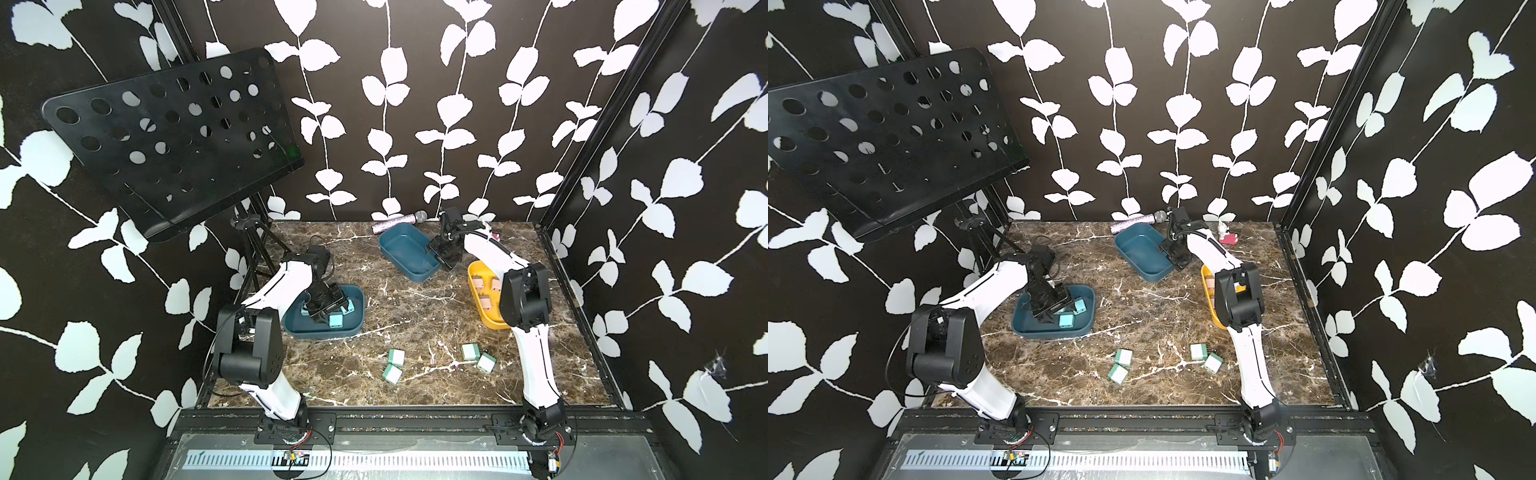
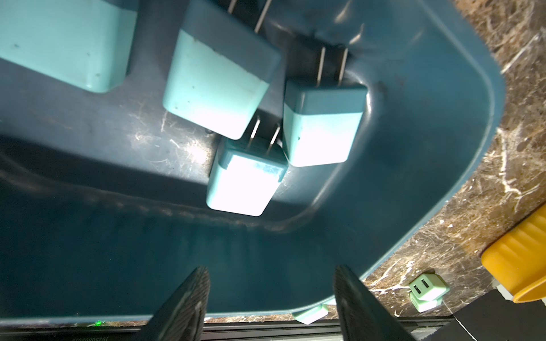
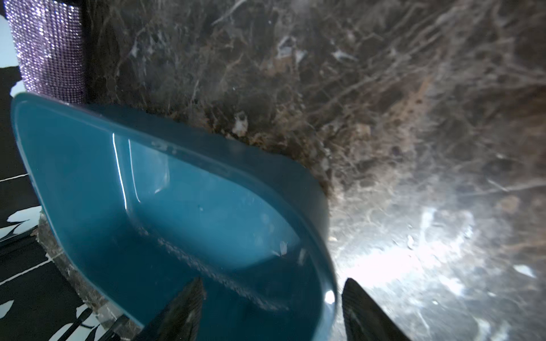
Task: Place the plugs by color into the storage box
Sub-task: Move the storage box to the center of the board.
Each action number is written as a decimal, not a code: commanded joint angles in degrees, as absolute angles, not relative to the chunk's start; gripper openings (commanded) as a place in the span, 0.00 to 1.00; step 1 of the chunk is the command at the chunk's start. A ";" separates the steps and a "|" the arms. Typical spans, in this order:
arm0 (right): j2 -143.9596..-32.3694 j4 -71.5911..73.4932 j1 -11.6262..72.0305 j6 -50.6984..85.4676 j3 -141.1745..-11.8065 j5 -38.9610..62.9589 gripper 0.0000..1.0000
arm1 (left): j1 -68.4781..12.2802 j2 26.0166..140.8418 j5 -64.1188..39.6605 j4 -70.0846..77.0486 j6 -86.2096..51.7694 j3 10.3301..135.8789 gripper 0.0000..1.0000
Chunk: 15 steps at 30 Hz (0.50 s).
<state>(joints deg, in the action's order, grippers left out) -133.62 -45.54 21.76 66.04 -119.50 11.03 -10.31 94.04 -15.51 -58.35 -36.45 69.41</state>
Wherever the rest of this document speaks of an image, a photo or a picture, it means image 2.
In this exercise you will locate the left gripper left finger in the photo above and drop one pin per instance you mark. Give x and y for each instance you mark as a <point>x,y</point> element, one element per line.
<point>182,316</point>

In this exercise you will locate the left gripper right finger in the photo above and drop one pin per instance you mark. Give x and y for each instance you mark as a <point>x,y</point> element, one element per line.
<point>361,315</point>

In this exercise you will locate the pink plug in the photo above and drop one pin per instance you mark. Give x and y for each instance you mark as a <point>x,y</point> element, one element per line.
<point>310,316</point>

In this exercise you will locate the green plug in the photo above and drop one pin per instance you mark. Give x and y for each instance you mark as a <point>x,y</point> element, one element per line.
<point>423,306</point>
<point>429,287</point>

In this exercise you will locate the teal storage box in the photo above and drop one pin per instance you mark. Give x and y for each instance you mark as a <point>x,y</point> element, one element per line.
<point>103,195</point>

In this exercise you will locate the blue plug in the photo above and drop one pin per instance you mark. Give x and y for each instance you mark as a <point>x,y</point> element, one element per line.
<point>86,44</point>
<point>246,173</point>
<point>321,119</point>
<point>220,70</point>

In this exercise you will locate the yellow storage box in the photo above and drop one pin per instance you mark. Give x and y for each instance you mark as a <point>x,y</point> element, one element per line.
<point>517,259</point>

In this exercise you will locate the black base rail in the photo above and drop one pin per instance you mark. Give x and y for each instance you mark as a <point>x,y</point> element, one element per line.
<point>213,329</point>

